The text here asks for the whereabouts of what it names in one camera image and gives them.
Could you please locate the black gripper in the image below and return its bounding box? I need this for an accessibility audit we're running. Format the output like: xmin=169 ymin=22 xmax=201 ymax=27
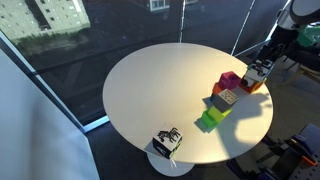
xmin=254 ymin=46 xmax=277 ymax=77

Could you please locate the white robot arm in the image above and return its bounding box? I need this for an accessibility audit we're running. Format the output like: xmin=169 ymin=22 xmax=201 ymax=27
xmin=246 ymin=0 xmax=320 ymax=82

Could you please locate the yellow purple soft block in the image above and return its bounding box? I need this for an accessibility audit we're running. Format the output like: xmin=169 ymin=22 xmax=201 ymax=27
xmin=239 ymin=76 xmax=264 ymax=93

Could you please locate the black white checkered soft block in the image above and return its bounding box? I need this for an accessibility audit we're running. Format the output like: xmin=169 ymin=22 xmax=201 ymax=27
xmin=152 ymin=123 xmax=183 ymax=159

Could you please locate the magenta cube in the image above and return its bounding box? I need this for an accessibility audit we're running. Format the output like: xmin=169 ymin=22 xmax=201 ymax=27
xmin=218 ymin=71 xmax=241 ymax=90

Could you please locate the orange cube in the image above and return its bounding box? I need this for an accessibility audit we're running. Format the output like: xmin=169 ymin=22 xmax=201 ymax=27
xmin=212 ymin=83 xmax=222 ymax=95

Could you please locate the grey cube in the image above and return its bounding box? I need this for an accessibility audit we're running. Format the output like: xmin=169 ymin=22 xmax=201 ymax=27
xmin=213 ymin=89 xmax=239 ymax=112

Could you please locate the blue cube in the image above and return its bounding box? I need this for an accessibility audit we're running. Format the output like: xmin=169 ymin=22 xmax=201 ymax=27
xmin=210 ymin=93 xmax=216 ymax=102

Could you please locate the yellow-green cube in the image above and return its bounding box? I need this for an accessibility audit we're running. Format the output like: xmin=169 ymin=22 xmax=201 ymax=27
xmin=208 ymin=106 xmax=232 ymax=122

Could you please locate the black perforated base board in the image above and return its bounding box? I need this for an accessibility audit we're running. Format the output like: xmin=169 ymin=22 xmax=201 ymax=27
xmin=263 ymin=123 xmax=320 ymax=180

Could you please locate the green cube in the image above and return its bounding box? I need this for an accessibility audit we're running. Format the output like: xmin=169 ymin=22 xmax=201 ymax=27
xmin=201 ymin=110 xmax=218 ymax=128

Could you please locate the orange purple clamp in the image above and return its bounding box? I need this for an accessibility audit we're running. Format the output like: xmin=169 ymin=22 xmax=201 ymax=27
xmin=285 ymin=134 xmax=318 ymax=166

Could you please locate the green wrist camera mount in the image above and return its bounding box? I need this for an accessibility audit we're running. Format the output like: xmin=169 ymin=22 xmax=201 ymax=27
xmin=297 ymin=25 xmax=320 ymax=47

